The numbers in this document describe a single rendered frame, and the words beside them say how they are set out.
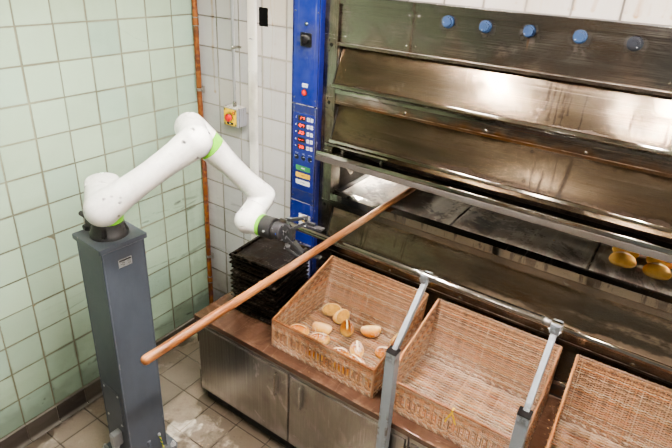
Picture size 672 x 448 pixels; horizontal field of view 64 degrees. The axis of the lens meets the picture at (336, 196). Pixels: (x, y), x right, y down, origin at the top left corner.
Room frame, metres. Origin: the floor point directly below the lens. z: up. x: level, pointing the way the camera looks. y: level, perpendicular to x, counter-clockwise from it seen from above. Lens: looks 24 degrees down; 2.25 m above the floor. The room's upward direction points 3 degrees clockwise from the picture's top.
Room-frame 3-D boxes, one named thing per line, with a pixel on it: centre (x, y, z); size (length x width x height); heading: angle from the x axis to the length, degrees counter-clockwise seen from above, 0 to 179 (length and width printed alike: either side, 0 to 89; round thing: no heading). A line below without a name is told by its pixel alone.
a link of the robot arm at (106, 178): (1.86, 0.89, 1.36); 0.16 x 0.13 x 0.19; 22
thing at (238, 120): (2.72, 0.55, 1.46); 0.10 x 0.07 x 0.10; 57
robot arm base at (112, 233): (1.90, 0.94, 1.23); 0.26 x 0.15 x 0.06; 53
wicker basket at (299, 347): (2.04, -0.09, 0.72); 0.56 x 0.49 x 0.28; 56
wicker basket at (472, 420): (1.71, -0.59, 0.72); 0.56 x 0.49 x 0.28; 57
